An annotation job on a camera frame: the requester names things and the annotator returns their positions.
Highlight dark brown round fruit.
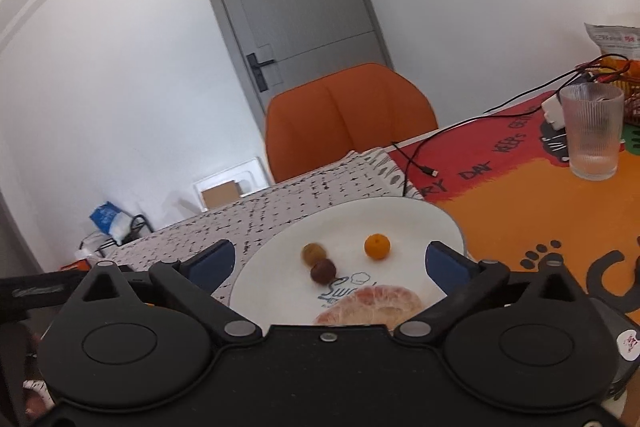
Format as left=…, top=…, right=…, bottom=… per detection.
left=310, top=258, right=337, bottom=285

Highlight greenish brown round fruit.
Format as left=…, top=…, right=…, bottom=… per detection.
left=301, top=243, right=327, bottom=267

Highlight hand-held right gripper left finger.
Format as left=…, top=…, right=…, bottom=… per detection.
left=62, top=239, right=263, bottom=345

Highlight peeled pink pomelo segment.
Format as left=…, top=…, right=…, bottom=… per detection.
left=314, top=285, right=423, bottom=327

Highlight white round plate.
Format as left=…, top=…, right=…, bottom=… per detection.
left=229, top=197, right=468, bottom=328

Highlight blue plastic bag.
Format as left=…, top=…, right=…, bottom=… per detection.
left=90, top=202, right=132, bottom=244

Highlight black cable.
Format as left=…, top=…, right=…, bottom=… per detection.
left=390, top=54, right=631, bottom=198

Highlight grey device with white sticker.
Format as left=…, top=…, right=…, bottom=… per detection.
left=592, top=297, right=640, bottom=400

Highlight ribbed clear glass cup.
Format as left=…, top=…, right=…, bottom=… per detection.
left=559, top=83, right=626, bottom=180

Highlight brown cardboard box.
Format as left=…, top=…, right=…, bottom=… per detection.
left=200, top=181, right=242, bottom=209

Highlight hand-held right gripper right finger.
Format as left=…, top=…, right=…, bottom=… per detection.
left=395, top=241, right=593, bottom=348

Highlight dark basket with orange contents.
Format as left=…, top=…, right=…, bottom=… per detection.
left=575, top=57, right=640, bottom=128

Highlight orange and red printed mat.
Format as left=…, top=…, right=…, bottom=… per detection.
left=390, top=89, right=640, bottom=328

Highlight small orange tangerine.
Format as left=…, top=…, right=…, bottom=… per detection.
left=364, top=233, right=391, bottom=261

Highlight blue and white bags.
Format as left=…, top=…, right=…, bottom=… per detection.
left=95, top=214, right=153, bottom=258

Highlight black and white patterned cloth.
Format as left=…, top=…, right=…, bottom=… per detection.
left=105, top=147, right=426, bottom=303

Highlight orange upholstered chair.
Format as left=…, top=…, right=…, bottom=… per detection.
left=264, top=63, right=440, bottom=184

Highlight white printed snack bag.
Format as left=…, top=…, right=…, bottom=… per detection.
left=584, top=22, right=640, bottom=62

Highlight white power adapter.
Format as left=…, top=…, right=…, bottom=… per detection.
left=541, top=91, right=568, bottom=130

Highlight black door handle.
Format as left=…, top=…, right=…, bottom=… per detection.
left=246, top=53, right=276, bottom=94

